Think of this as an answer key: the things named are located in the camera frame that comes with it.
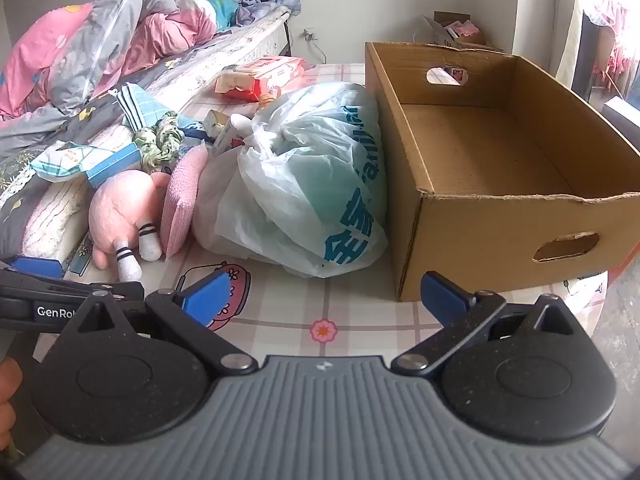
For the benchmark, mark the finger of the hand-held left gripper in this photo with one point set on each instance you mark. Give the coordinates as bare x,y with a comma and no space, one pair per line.
60,287
37,266

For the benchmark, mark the pink fluffy cloth pad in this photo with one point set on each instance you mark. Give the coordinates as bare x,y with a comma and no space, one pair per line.
182,185

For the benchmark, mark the small red white packet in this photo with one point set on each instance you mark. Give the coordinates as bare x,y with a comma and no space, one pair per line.
235,85

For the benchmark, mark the pink grey quilt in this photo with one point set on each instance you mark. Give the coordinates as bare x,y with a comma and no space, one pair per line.
100,35

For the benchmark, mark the person's left hand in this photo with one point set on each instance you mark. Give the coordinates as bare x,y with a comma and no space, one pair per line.
9,400

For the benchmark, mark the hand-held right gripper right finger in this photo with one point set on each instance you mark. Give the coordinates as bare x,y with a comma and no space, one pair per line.
445,297

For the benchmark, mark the large brown cardboard box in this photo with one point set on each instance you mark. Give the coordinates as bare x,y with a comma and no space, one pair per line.
500,230

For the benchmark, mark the white teal plastic bag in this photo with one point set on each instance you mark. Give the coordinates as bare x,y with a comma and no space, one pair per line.
300,185

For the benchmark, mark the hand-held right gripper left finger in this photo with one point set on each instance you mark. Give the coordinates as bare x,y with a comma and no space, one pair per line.
206,302

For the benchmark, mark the pink hanging clothes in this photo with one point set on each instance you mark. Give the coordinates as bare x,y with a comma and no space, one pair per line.
607,25

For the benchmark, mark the printed plaid tablecloth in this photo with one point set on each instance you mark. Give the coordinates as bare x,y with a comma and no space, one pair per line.
300,305

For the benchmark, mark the blue grey clothes pile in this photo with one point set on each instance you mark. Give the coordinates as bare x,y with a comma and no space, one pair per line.
250,7

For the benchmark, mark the blue white plastic packet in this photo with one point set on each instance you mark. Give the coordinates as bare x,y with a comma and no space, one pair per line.
70,165

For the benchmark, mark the red wet wipes pack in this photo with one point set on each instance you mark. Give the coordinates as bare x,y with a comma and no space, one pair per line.
275,67

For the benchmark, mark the small open cardboard box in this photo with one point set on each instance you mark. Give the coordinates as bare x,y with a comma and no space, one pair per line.
445,35

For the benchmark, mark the wall outlet with plug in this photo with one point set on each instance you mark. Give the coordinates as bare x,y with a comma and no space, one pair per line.
310,35

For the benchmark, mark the pink plush toy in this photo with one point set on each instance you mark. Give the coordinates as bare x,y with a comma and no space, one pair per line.
120,210

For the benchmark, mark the green white scrunchie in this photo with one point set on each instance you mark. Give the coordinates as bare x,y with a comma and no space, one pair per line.
160,140

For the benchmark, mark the light blue checked towel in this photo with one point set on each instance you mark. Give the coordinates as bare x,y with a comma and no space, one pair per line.
135,105

